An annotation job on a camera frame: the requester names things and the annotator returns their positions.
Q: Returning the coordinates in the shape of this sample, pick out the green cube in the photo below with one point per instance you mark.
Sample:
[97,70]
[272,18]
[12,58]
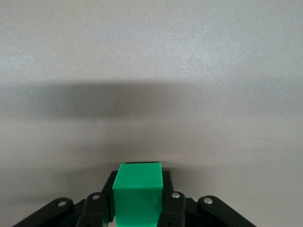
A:
[137,198]

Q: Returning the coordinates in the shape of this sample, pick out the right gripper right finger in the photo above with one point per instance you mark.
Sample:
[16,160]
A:
[175,210]

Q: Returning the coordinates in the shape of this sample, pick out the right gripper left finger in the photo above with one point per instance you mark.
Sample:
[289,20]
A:
[92,210]

